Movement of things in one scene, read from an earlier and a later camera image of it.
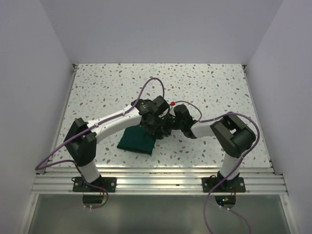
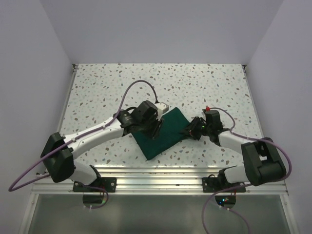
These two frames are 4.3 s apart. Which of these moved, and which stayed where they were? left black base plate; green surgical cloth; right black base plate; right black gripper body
Moved: green surgical cloth; right black gripper body
Stayed: right black base plate; left black base plate
